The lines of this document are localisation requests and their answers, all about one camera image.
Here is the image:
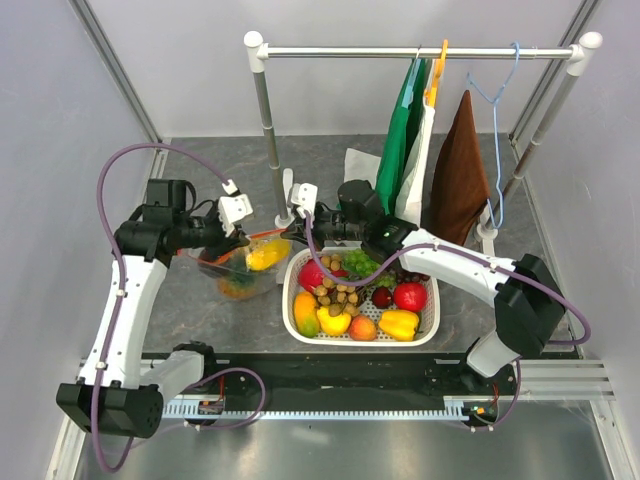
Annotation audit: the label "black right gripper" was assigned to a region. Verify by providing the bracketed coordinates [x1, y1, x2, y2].
[283, 202, 366, 251]

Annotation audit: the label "clear zip bag orange zipper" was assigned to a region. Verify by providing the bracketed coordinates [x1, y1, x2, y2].
[178, 230, 292, 300]

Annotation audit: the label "orange toy pineapple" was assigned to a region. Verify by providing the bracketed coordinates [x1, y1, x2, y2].
[215, 266, 259, 301]

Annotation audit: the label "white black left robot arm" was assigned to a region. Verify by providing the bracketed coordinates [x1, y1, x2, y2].
[56, 180, 253, 439]

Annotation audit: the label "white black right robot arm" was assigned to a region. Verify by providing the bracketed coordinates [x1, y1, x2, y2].
[285, 180, 566, 394]

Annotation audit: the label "green grape bunch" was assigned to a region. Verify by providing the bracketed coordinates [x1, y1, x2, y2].
[342, 249, 396, 289]

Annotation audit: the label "pink dragon fruit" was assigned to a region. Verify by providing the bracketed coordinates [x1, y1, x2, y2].
[298, 256, 347, 293]

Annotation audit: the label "white grey garment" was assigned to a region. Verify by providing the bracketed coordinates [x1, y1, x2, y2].
[344, 59, 435, 225]

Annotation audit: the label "brown longan bunch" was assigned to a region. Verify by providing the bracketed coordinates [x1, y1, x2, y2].
[312, 254, 366, 318]

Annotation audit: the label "dark purple grapes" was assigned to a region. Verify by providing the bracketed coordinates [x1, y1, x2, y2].
[396, 270, 429, 284]

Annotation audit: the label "green yellow mango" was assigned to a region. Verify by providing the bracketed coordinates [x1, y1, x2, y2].
[293, 291, 320, 338]

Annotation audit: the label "small dark red plum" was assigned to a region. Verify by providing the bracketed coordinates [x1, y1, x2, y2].
[371, 286, 393, 310]

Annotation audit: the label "yellow pear fruit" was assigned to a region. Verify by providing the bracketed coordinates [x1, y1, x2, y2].
[317, 307, 352, 337]

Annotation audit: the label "peach fruit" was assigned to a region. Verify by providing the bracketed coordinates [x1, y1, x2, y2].
[348, 315, 378, 342]

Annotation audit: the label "white plastic fruit basket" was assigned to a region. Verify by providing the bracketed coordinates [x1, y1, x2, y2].
[282, 247, 440, 347]

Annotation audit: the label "red bell pepper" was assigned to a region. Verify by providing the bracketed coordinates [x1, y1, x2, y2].
[393, 282, 429, 313]

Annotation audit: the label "yellow bell pepper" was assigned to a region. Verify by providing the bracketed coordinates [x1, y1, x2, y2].
[378, 310, 420, 342]

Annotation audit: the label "green shirt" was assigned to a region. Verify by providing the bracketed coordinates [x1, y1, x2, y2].
[375, 59, 426, 214]

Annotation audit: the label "brown towel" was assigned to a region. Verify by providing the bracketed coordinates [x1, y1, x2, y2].
[429, 91, 490, 245]

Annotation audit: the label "light blue hanger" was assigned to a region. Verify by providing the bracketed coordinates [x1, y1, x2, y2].
[401, 57, 423, 108]

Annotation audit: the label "orange plastic hanger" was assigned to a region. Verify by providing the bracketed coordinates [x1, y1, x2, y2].
[423, 39, 449, 109]

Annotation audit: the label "silver white clothes rack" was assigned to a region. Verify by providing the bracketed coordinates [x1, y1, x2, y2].
[244, 31, 603, 255]

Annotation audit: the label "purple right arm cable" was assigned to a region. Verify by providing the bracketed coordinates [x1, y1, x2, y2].
[302, 209, 592, 432]

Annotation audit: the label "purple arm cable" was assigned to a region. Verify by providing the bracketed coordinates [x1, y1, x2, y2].
[89, 143, 266, 474]
[302, 209, 592, 432]

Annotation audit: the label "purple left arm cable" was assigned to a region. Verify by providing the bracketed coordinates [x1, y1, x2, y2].
[89, 143, 266, 474]

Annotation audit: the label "blue wire hanger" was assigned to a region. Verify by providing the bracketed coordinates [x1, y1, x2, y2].
[466, 42, 521, 230]

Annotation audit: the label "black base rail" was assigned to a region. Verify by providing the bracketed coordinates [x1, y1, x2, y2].
[213, 351, 516, 410]

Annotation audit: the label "white cable duct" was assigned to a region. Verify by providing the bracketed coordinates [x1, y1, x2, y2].
[162, 396, 495, 421]

